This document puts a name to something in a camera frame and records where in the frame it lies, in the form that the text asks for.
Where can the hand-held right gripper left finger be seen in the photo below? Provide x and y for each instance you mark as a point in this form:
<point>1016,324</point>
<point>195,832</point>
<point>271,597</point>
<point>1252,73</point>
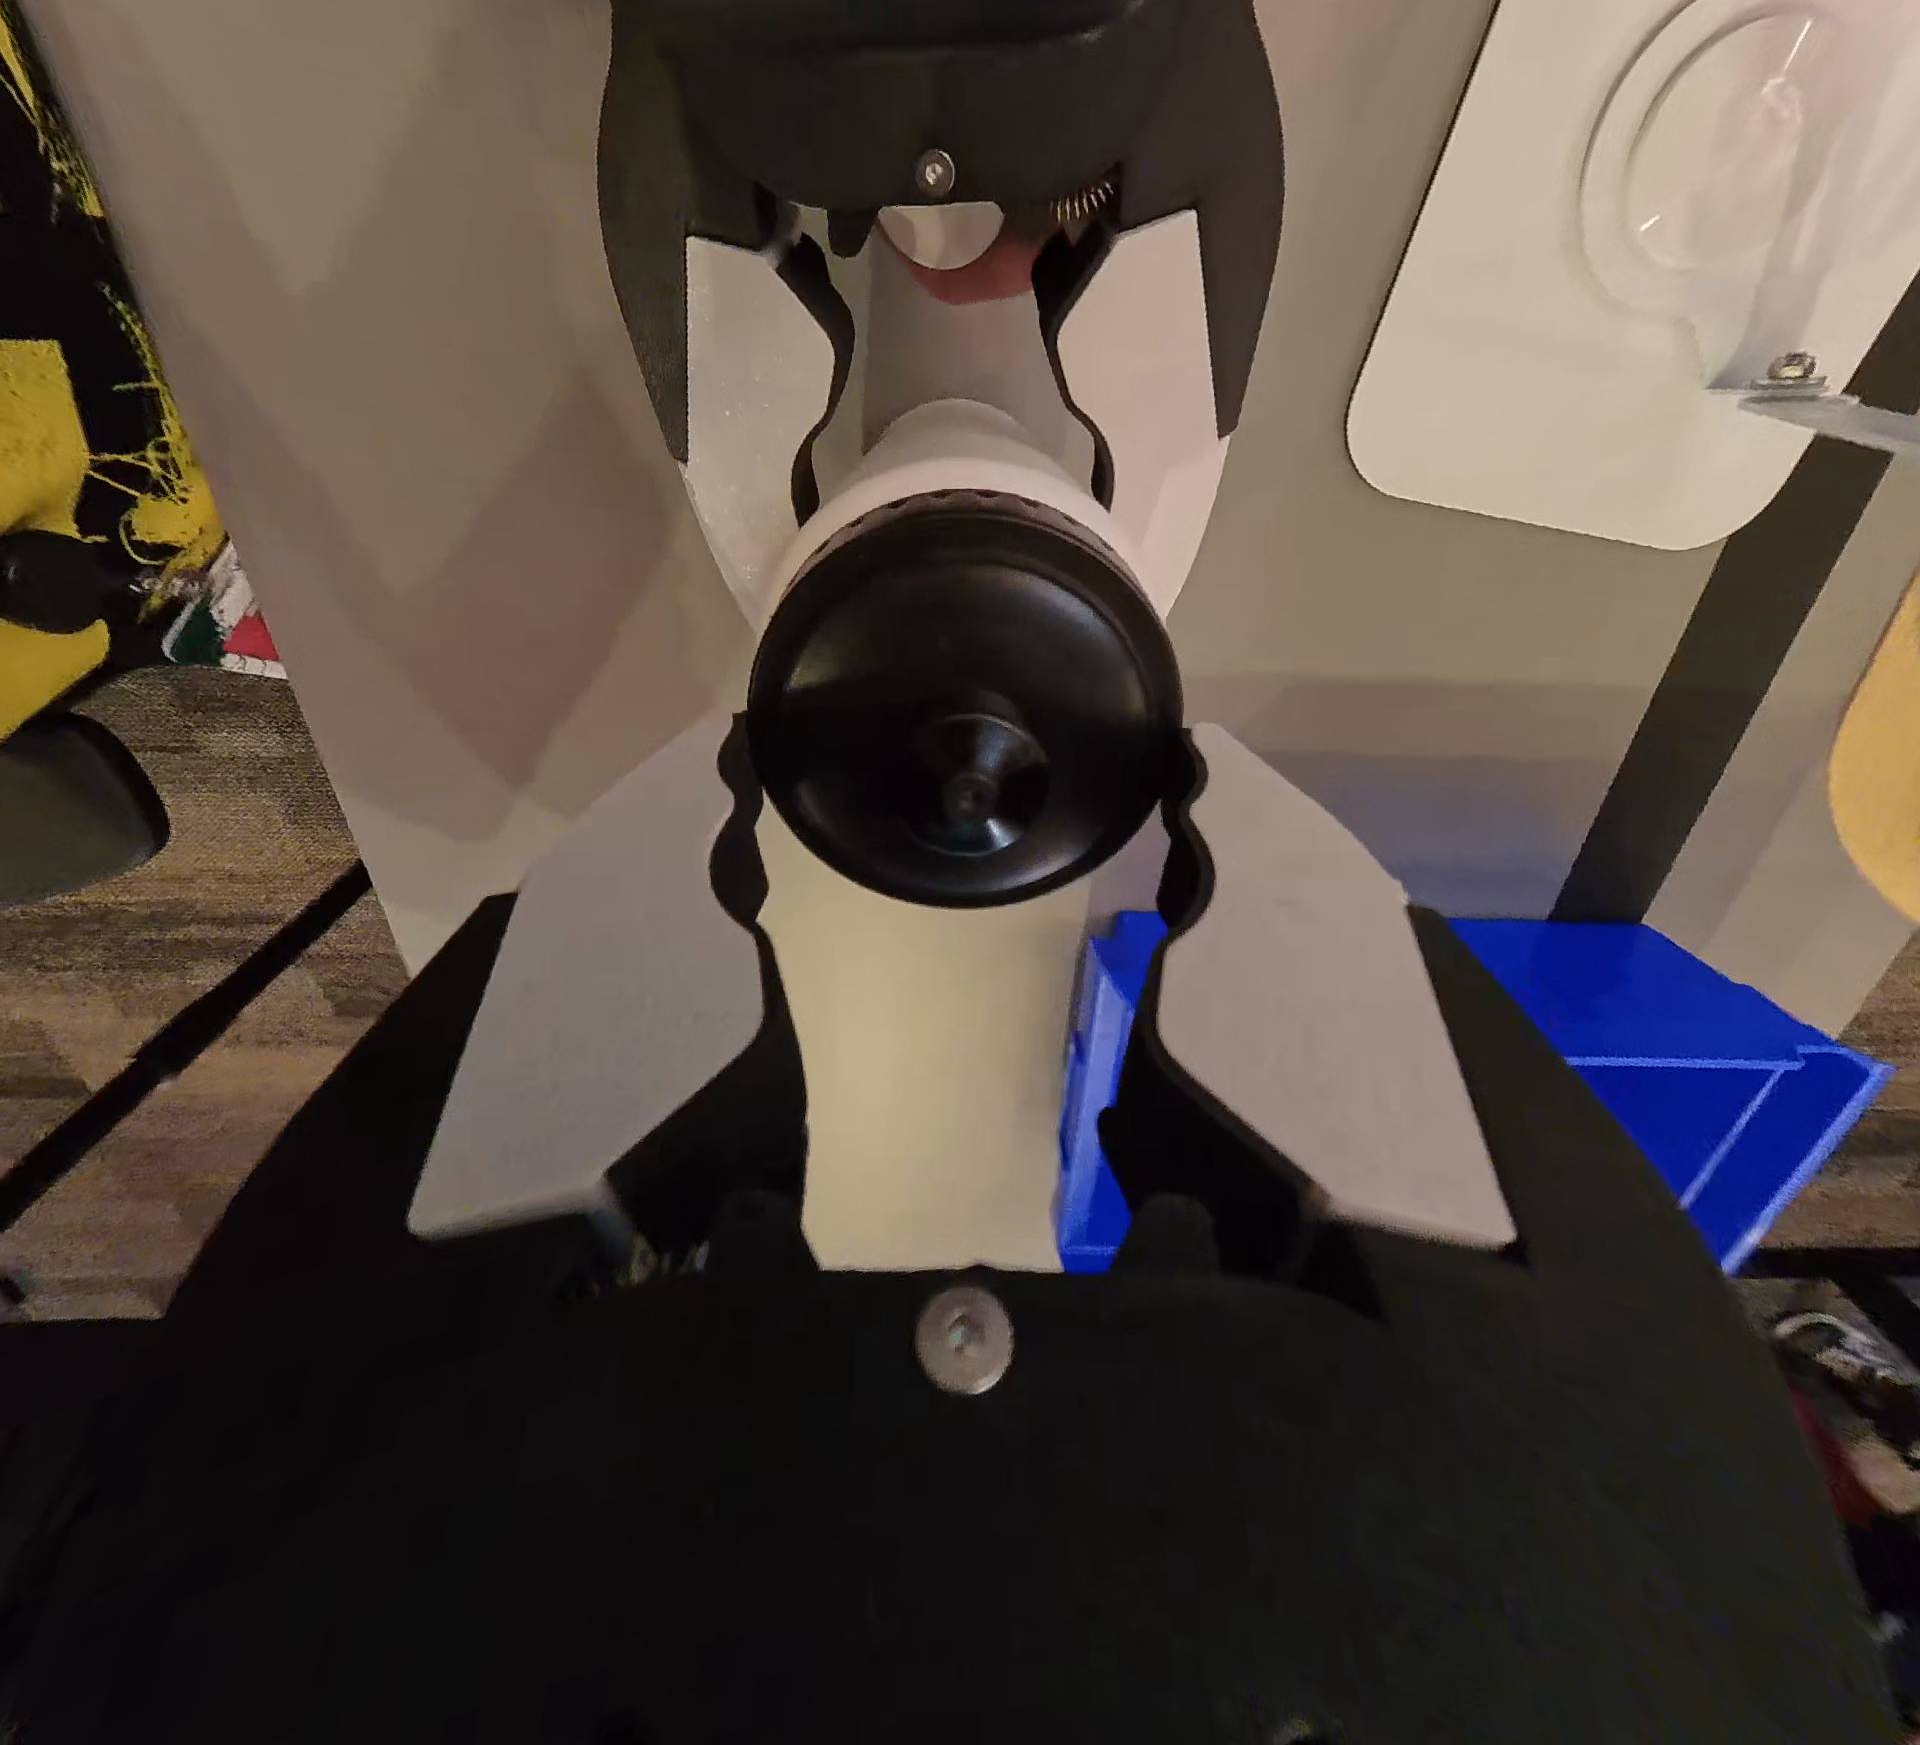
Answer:
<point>603,1028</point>

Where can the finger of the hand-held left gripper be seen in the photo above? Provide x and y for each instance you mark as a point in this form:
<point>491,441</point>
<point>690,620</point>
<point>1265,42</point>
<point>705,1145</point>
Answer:
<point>753,366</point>
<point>1148,351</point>

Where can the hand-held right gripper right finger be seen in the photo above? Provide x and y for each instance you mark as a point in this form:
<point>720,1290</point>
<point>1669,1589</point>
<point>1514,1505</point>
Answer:
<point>1322,1028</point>

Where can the white plastic bottle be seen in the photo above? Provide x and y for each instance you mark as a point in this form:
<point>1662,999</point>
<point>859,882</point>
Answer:
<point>962,448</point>

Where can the blue plastic bin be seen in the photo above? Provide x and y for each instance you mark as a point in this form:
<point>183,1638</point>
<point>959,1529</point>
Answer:
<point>1650,1028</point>

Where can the black bottle lid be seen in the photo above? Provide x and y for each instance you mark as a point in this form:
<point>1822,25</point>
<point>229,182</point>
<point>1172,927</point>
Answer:
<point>962,695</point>

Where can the person's left hand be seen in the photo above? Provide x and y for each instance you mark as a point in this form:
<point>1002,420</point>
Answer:
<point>976,285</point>

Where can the clear acrylic stand support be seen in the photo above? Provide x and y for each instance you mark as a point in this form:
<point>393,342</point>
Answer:
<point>1740,155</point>

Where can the instruction sheet on wooden board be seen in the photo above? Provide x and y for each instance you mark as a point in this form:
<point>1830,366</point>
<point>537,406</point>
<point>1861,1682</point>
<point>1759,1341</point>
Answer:
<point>1884,756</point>

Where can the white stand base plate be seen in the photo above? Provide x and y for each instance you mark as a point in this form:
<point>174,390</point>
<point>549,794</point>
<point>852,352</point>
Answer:
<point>1499,394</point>

